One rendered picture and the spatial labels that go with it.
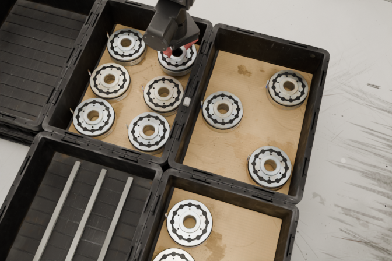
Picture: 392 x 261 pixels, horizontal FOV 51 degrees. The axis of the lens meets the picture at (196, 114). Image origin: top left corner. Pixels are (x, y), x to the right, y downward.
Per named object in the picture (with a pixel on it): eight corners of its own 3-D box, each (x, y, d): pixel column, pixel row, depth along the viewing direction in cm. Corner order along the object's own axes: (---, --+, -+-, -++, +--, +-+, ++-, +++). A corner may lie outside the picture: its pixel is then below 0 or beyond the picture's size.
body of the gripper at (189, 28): (200, 35, 99) (200, 17, 93) (162, 52, 98) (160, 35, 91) (188, 16, 102) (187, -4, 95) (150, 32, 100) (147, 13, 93)
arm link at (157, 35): (199, -18, 82) (160, -33, 83) (177, 27, 78) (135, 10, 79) (195, 17, 93) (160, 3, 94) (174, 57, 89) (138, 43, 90)
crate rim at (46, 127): (106, -1, 111) (104, -7, 109) (214, 27, 108) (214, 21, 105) (42, 132, 95) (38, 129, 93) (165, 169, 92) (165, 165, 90)
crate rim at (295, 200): (214, 27, 108) (214, 21, 105) (328, 55, 104) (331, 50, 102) (165, 169, 92) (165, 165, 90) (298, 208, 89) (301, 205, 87)
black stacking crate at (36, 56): (18, -3, 123) (2, -31, 112) (111, 21, 120) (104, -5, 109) (-51, 114, 107) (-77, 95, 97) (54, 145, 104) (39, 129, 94)
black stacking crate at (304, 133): (213, 48, 116) (214, 23, 106) (317, 74, 113) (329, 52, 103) (169, 179, 101) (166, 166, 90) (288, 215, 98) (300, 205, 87)
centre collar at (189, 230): (182, 208, 93) (181, 207, 92) (203, 214, 93) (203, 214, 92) (175, 229, 91) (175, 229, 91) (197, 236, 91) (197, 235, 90)
